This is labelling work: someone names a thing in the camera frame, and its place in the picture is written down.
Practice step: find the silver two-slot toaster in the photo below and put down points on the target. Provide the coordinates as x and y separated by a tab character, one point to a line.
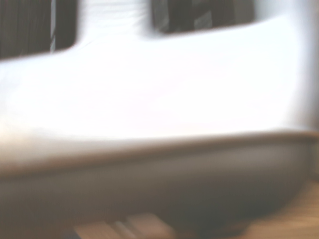
159	99

